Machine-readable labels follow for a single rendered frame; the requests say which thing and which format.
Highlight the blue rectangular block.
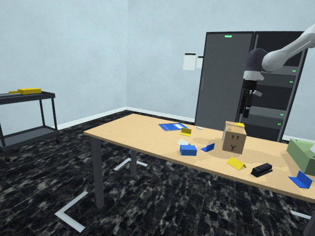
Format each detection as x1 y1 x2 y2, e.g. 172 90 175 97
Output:
180 145 197 156

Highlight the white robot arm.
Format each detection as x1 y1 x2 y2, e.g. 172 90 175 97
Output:
243 24 315 81

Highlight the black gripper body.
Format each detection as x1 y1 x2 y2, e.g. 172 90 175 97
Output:
243 80 257 95

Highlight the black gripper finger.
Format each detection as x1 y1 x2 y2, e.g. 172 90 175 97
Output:
243 90 253 118
239 90 246 114

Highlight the blue notebook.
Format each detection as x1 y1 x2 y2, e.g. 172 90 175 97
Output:
158 123 188 131

